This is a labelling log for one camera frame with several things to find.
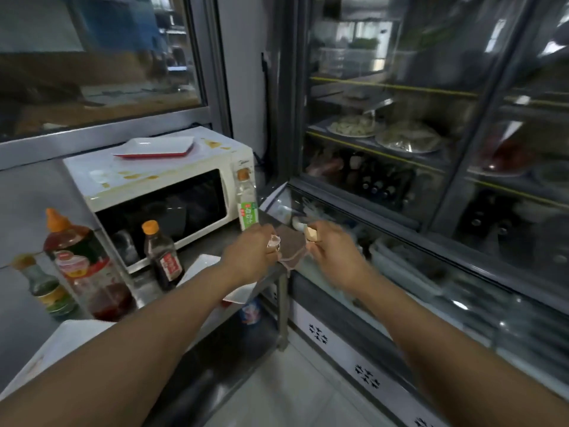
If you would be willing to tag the person's left hand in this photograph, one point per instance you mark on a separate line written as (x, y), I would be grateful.
(251, 255)

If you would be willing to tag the person's right hand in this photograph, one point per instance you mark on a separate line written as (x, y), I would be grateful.
(340, 260)

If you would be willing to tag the clear bottle green label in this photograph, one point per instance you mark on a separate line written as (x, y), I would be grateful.
(246, 204)

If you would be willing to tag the plain white rectangular plate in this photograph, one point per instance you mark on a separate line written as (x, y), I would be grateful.
(200, 264)

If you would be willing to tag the dark sauce bottle orange cap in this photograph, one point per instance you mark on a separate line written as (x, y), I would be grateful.
(162, 257)

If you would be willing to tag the white microwave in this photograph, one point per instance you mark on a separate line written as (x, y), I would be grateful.
(146, 182)

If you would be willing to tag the white rectangular plate red underside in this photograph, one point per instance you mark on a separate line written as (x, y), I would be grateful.
(155, 146)

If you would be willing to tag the large ketchup bottle orange cap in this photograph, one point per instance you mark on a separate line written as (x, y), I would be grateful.
(84, 266)

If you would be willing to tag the small glass bottle tan cap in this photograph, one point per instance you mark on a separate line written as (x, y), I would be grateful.
(44, 289)

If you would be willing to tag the white plate orange print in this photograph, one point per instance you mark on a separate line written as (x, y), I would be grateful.
(58, 344)

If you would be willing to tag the person's right forearm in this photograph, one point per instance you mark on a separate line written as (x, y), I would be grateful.
(466, 364)

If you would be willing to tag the person's left forearm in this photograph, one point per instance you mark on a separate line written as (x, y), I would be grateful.
(124, 355)

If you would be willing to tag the brown cloth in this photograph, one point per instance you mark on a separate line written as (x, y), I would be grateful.
(291, 246)

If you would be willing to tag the stainless steel table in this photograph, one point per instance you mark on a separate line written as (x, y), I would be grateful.
(206, 249)

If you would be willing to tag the white bowl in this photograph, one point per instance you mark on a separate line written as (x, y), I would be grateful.
(297, 223)

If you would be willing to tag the blue white container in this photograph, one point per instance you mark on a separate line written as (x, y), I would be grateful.
(251, 312)

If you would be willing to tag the wooden kitchen counter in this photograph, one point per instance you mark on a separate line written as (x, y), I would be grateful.
(111, 106)

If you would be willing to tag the glass window aluminium frame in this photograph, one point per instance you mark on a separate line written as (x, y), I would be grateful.
(111, 128)

